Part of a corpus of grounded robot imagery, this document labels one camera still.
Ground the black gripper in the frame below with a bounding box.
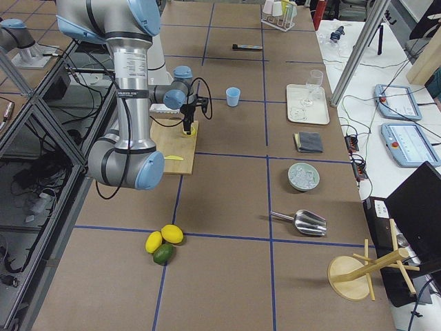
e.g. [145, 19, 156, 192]
[180, 95, 209, 135]

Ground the steel muddler black tip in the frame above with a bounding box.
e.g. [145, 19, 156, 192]
[232, 43, 263, 52]

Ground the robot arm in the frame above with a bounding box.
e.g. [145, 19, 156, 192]
[56, 1, 211, 190]
[1, 18, 36, 53]

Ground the light blue plastic cup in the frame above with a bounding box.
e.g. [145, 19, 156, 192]
[225, 87, 240, 107]

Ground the pale pink plastic cup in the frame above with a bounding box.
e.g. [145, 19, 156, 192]
[263, 0, 274, 15]

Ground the white plastic cup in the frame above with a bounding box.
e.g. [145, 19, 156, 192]
[271, 1, 283, 17]

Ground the pale green plastic cup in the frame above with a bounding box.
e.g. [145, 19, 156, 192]
[283, 1, 297, 21]

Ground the wooden cutting board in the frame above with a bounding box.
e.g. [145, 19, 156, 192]
[150, 119, 199, 175]

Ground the yellow plastic knife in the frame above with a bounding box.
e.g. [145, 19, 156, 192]
[165, 155, 184, 161]

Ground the cream bear tray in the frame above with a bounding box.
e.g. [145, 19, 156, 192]
[286, 84, 330, 125]

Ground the grey folded cloth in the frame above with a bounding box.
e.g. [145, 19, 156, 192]
[293, 132, 323, 153]

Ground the green bowl of ice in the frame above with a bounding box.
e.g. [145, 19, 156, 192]
[287, 163, 320, 192]

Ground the green lime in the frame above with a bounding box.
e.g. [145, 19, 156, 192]
[153, 243, 174, 265]

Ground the clear wine glass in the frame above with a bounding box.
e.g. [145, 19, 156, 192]
[301, 69, 323, 107]

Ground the steel ice scoop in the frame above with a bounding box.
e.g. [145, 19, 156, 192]
[270, 210, 327, 237]

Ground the blue teach pendant far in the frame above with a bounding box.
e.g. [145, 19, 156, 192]
[373, 84, 422, 121]

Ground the blue teach pendant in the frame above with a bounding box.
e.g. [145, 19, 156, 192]
[380, 123, 440, 168]
[373, 84, 422, 121]

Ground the blue teach pendant near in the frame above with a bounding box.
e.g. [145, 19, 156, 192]
[380, 123, 440, 168]

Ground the wooden mug tree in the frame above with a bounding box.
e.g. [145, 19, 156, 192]
[327, 219, 419, 301]

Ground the black laptop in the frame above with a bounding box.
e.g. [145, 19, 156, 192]
[363, 161, 440, 290]

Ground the white wire cup rack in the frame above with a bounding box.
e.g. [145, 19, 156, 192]
[261, 7, 297, 32]

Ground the aluminium frame post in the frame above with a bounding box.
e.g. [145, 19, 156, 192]
[330, 0, 391, 108]

